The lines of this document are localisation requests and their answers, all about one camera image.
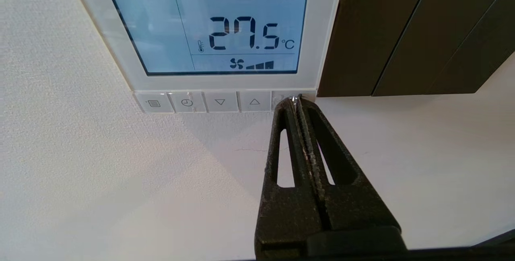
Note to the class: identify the white wall thermostat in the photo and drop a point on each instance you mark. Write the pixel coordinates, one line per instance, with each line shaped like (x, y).
(161, 27)

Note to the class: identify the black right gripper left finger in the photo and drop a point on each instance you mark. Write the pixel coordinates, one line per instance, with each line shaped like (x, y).
(281, 212)

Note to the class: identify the dark brown wall switch plate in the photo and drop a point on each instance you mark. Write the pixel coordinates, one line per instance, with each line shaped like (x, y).
(370, 31)

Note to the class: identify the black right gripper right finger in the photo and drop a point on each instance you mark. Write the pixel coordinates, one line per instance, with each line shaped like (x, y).
(350, 204)

